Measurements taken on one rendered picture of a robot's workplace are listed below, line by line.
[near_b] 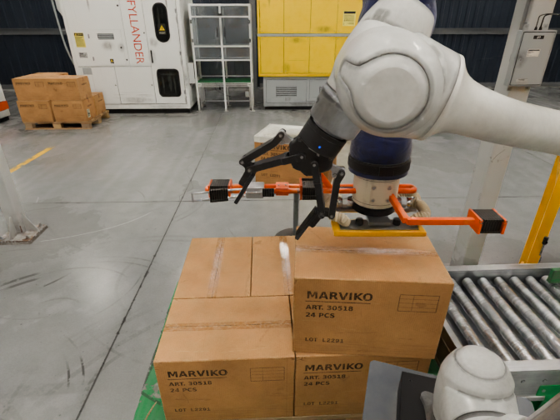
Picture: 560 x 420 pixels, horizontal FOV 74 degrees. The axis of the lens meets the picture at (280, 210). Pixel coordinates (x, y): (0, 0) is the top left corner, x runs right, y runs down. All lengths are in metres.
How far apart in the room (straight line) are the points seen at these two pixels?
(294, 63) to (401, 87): 8.24
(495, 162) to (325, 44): 6.29
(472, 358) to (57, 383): 2.19
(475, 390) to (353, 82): 0.77
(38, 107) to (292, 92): 4.99
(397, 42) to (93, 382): 2.37
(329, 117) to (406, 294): 1.05
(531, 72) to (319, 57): 6.35
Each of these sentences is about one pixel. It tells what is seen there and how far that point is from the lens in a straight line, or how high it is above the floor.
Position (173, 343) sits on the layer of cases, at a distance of 1.80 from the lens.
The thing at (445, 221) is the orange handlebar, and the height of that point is 1.24.
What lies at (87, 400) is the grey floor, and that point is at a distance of 2.46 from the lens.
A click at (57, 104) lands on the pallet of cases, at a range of 8.08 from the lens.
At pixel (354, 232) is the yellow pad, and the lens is 1.39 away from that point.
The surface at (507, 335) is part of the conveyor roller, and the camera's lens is 2.06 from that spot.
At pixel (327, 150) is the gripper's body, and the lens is 0.61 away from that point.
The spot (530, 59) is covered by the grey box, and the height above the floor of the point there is 1.62.
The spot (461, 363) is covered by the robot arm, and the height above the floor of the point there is 1.11.
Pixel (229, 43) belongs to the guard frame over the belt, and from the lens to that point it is 8.54.
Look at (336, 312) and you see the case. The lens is 1.55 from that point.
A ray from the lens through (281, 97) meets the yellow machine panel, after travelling 8.74.
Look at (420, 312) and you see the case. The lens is 1.60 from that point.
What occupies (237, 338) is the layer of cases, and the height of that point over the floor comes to 0.54.
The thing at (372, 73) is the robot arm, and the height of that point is 1.77.
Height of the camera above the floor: 1.82
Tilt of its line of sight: 27 degrees down
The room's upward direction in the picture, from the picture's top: straight up
